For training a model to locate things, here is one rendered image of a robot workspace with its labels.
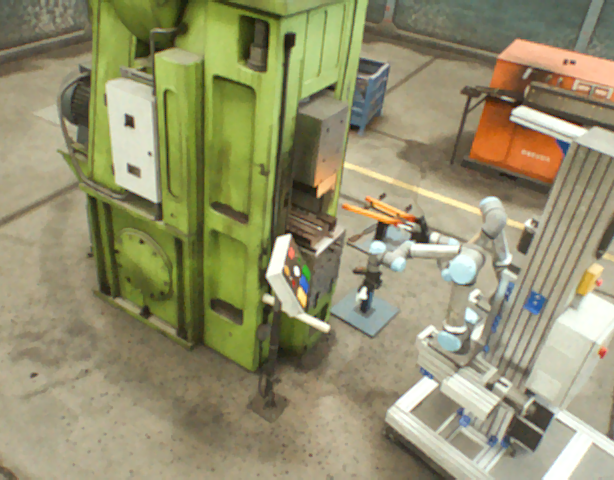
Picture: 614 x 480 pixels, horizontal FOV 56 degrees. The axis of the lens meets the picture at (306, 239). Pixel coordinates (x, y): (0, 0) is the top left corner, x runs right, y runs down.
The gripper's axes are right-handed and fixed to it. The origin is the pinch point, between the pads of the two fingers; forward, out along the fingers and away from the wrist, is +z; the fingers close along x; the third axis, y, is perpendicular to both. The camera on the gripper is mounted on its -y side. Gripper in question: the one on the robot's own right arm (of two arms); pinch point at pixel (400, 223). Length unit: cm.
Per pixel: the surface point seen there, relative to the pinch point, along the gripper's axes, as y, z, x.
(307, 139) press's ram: -53, 47, -34
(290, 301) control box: 8, 19, -88
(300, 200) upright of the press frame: 14, 72, 5
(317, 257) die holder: 22, 36, -32
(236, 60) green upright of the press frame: -94, 76, -57
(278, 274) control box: -9, 25, -91
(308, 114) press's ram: -66, 48, -33
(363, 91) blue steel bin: 60, 183, 321
